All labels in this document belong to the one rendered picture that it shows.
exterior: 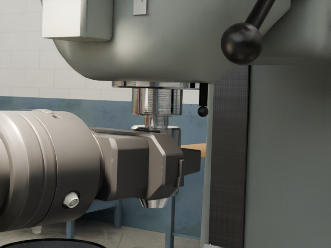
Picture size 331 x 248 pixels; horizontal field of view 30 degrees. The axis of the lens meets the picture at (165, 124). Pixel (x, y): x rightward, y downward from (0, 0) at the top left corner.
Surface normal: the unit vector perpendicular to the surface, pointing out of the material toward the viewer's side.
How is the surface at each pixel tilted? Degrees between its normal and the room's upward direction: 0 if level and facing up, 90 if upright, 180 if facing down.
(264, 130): 90
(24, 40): 90
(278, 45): 117
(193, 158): 90
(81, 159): 76
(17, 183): 95
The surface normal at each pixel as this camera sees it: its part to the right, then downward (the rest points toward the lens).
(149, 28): -0.11, 0.29
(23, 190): 0.06, 0.15
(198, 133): -0.56, 0.03
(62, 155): 0.73, -0.25
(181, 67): 0.31, 0.74
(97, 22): 0.83, 0.05
